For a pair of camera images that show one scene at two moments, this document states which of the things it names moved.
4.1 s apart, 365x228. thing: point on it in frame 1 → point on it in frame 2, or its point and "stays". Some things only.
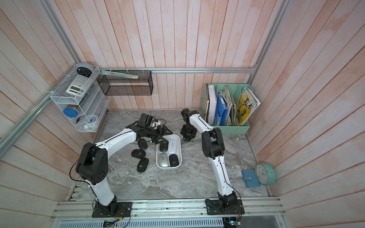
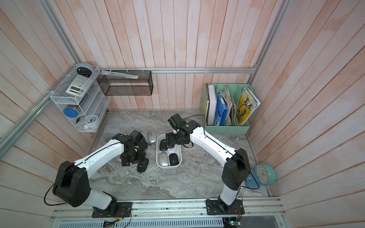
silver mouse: [163, 160] stays
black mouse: [163, 146] stays
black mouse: [173, 160] stays
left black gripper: [160, 134] → [140, 157]
